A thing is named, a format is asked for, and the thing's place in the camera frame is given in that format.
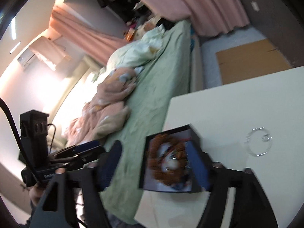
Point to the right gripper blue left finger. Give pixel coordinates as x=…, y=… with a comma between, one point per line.
x=57, y=207

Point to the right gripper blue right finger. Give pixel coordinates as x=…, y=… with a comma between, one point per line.
x=251, y=207

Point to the thin silver wire bangle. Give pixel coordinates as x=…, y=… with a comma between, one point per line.
x=258, y=142

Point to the black square jewelry box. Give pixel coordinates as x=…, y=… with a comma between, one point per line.
x=200, y=163

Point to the pile of mixed jewelry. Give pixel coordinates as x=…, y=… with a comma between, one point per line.
x=172, y=171

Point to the person's left hand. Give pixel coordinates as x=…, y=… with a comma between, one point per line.
x=36, y=193

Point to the pink fleece blanket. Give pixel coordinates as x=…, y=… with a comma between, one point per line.
x=106, y=113

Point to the white cube side table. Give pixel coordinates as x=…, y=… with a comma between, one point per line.
x=223, y=117

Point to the pink curtain left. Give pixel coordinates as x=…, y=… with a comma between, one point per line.
x=100, y=46

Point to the pink curtain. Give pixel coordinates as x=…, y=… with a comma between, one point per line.
x=100, y=46
x=208, y=17

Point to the light green duvet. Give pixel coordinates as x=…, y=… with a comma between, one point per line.
x=134, y=54

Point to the orange box on shelf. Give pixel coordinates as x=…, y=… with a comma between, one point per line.
x=129, y=35

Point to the flat brown cardboard sheet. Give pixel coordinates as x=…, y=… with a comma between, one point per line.
x=250, y=60

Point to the green bed sheet mattress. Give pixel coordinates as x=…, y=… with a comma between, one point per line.
x=162, y=79

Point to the black garment on bed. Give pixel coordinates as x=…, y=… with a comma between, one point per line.
x=164, y=24

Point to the pink curtain right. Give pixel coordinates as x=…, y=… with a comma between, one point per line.
x=208, y=17

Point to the white wall socket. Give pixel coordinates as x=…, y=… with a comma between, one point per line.
x=255, y=6

